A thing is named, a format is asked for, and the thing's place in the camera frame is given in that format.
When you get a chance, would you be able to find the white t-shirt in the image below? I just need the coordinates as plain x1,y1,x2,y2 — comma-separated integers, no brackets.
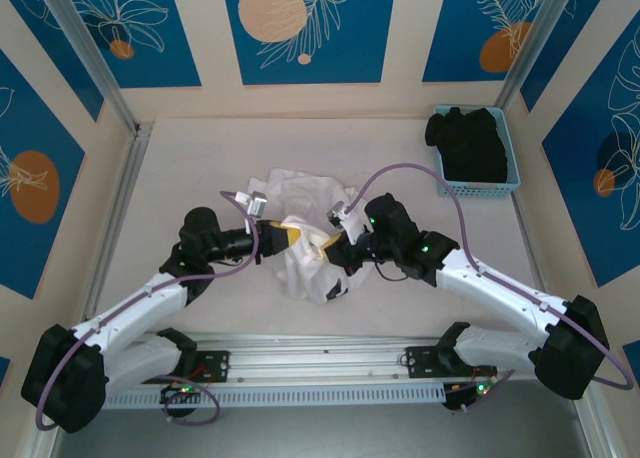
247,166,374,307

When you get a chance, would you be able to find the light blue plastic basket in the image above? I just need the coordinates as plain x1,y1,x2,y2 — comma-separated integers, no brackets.
432,105,522,199

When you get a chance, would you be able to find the black garment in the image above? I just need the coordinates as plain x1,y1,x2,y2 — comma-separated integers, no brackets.
423,106,511,183

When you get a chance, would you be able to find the small circuit board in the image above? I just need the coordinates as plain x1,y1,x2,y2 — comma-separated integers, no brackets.
444,380,499,412
159,383,201,404

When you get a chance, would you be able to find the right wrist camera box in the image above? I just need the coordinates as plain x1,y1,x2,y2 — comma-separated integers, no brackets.
324,200,365,244

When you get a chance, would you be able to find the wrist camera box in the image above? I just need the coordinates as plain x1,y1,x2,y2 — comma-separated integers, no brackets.
233,190,269,219
324,200,365,244

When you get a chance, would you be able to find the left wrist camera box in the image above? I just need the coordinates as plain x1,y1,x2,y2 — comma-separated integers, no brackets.
233,190,269,219

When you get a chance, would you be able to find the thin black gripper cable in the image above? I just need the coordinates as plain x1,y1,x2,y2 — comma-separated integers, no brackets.
373,260,407,283

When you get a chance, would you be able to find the aluminium table side rail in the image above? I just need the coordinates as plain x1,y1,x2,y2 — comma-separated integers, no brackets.
72,122,154,349
509,197,559,337

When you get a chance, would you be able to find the aluminium mounting rail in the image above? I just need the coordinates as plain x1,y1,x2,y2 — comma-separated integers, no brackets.
42,331,594,392

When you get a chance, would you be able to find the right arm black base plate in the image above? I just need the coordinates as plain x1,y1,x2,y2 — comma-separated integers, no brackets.
404,346,446,379

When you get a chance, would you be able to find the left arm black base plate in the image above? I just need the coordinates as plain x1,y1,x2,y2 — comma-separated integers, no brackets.
192,350,231,383

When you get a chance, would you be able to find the grey slotted cable duct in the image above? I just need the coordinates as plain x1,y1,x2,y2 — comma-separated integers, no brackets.
104,383,447,409

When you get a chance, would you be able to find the aluminium frame post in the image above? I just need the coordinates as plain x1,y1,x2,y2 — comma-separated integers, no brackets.
488,0,576,124
37,0,139,134

